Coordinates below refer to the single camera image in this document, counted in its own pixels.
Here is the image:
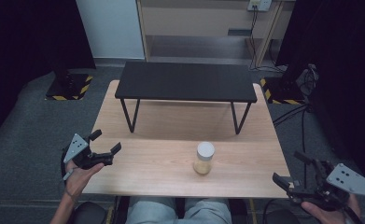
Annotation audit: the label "black curtain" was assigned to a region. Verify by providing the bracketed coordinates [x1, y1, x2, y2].
[0, 0, 97, 150]
[274, 0, 365, 188]

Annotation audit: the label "white wall socket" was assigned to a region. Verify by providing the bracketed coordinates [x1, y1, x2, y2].
[246, 0, 274, 13]

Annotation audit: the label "glass jar with white lid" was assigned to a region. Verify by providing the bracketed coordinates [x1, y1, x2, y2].
[192, 141, 217, 175]

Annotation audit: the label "person's right hand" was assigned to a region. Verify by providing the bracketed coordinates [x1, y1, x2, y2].
[301, 193, 362, 224]

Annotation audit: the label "person's left hand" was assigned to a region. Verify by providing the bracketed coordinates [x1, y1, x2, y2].
[63, 160, 105, 200]

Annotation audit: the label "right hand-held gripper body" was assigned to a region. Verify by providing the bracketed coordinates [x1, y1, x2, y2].
[287, 160, 365, 213]

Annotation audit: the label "thin wristband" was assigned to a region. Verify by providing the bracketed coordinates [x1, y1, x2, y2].
[63, 189, 77, 201]

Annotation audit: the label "black low shelf with legs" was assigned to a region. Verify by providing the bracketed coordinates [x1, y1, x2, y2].
[114, 61, 259, 135]

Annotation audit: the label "person's legs in grey trousers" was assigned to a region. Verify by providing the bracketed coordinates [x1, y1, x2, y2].
[125, 196, 233, 224]

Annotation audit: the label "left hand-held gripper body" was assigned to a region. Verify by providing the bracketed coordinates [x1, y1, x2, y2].
[63, 133, 115, 171]

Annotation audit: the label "black cable from wall socket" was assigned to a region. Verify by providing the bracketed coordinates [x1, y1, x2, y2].
[248, 5, 288, 74]

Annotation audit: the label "black chair seat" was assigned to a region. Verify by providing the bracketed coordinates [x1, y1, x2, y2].
[72, 201, 109, 224]

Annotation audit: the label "bundle of cables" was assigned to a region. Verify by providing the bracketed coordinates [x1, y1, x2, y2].
[295, 63, 320, 96]

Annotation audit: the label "black floor cable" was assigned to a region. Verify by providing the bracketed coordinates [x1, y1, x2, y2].
[272, 104, 314, 189]

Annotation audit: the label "stand base with striped tape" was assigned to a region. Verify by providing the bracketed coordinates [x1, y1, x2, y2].
[45, 72, 94, 102]
[259, 77, 306, 105]

